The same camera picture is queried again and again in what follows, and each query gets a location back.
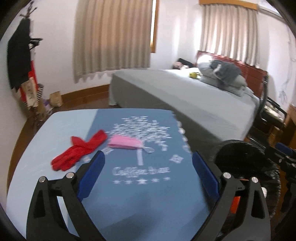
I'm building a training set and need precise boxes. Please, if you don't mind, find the red plastic bag ball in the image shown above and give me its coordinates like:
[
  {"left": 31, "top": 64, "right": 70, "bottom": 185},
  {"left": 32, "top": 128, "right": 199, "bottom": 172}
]
[{"left": 229, "top": 178, "right": 249, "bottom": 215}]

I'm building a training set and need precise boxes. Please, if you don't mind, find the black trash bin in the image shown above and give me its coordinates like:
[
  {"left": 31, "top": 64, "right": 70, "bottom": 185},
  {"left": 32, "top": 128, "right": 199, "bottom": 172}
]
[{"left": 208, "top": 140, "right": 281, "bottom": 220}]

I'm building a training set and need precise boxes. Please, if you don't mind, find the wooden desk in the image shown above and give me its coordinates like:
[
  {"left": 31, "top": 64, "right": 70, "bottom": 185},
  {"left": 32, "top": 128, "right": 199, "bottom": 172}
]
[{"left": 280, "top": 104, "right": 296, "bottom": 150}]

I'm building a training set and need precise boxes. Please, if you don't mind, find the black chair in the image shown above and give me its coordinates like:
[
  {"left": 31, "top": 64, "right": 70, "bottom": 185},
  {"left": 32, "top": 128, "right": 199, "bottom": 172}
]
[{"left": 247, "top": 75, "right": 287, "bottom": 150}]

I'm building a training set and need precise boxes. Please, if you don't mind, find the red glove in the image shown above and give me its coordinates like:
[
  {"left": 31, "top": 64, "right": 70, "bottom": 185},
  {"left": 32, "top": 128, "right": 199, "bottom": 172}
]
[{"left": 51, "top": 130, "right": 107, "bottom": 171}]

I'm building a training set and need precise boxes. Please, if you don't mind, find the red wooden headboard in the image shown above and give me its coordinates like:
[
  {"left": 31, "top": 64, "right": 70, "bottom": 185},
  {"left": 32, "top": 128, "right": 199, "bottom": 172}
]
[{"left": 195, "top": 50, "right": 268, "bottom": 97}]

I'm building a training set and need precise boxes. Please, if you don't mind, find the grey pillow stack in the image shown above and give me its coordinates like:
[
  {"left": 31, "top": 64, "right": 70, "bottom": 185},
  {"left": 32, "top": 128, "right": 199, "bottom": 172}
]
[{"left": 198, "top": 60, "right": 247, "bottom": 96}]

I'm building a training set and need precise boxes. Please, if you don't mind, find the grey bed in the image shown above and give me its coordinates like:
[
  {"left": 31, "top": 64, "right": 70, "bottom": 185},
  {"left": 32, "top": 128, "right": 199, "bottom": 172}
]
[{"left": 109, "top": 69, "right": 259, "bottom": 156}]

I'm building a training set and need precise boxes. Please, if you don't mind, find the blue coffee tree tablecloth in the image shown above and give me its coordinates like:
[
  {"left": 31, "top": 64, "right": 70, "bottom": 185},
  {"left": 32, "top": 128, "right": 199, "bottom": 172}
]
[{"left": 6, "top": 108, "right": 210, "bottom": 240}]

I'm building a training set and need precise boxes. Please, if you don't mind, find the pink face mask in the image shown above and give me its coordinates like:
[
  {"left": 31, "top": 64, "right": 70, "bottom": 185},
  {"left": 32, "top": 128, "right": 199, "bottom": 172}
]
[{"left": 107, "top": 135, "right": 154, "bottom": 153}]

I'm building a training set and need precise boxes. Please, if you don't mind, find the dark grey folded clothing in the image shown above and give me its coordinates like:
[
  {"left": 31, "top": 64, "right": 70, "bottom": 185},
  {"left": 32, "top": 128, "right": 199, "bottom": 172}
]
[{"left": 210, "top": 60, "right": 242, "bottom": 85}]

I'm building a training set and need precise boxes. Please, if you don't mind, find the brown paper bag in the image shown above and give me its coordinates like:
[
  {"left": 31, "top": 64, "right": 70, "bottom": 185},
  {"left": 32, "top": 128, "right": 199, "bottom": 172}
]
[{"left": 49, "top": 91, "right": 63, "bottom": 108}]

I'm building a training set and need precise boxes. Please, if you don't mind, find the yellow plush toy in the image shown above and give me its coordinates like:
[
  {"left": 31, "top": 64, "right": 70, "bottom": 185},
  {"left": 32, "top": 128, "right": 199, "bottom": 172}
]
[{"left": 189, "top": 72, "right": 201, "bottom": 79}]

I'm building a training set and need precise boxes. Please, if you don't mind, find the striped basket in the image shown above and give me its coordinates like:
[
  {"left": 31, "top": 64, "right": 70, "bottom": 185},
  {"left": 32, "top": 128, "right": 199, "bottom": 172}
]
[{"left": 37, "top": 83, "right": 44, "bottom": 102}]

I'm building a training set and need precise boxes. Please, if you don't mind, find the beige tote bag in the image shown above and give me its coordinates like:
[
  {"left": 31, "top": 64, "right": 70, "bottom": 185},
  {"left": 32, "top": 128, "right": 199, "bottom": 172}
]
[{"left": 21, "top": 77, "right": 38, "bottom": 109}]

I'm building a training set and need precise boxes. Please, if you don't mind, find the beige right curtain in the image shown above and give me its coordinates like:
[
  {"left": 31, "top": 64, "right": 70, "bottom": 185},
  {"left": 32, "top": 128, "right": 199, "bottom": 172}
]
[{"left": 200, "top": 4, "right": 259, "bottom": 68}]

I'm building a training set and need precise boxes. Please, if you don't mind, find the beige curtain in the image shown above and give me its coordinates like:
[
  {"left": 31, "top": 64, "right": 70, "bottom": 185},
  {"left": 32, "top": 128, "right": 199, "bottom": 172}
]
[
  {"left": 73, "top": 1, "right": 154, "bottom": 81},
  {"left": 200, "top": 4, "right": 259, "bottom": 68}
]

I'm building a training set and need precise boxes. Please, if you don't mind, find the black bag on bed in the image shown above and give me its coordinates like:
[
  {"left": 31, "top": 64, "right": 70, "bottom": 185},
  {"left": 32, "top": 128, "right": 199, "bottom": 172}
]
[{"left": 172, "top": 58, "right": 196, "bottom": 70}]

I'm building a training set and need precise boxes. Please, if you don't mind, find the red hanging bag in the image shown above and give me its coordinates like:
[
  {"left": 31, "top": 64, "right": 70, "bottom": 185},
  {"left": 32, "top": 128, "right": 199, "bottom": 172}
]
[{"left": 20, "top": 60, "right": 39, "bottom": 106}]

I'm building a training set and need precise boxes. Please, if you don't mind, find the black hanging coat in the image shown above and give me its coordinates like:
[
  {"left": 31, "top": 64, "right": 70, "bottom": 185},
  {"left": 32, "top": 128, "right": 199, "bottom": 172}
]
[{"left": 7, "top": 23, "right": 31, "bottom": 91}]

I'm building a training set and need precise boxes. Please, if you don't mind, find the wooden coat rack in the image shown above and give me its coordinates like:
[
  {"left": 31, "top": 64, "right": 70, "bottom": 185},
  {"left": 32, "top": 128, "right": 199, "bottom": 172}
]
[{"left": 20, "top": 1, "right": 43, "bottom": 50}]

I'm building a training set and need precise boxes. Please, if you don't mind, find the beige left curtain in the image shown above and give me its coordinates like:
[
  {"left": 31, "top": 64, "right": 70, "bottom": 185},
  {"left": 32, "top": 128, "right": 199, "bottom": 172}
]
[{"left": 73, "top": 1, "right": 154, "bottom": 81}]

